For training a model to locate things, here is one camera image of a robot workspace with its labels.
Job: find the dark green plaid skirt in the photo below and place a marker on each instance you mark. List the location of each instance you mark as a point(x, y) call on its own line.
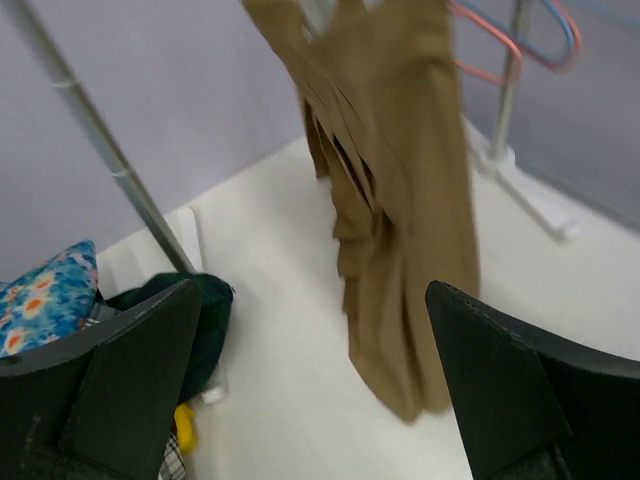
point(216, 304)

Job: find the metal clothes rack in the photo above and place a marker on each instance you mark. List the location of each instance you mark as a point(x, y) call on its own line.
point(492, 156)

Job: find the tan pleated skirt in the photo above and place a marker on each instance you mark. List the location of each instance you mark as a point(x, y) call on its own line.
point(381, 105)

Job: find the yellow plastic tray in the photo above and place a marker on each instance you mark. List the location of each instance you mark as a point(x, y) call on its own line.
point(185, 429)

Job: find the blue floral skirt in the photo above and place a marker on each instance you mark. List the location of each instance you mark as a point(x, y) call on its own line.
point(49, 302)

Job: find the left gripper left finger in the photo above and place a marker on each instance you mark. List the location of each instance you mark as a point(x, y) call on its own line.
point(39, 387)

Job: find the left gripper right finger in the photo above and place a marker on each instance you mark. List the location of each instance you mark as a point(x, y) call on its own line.
point(530, 404)

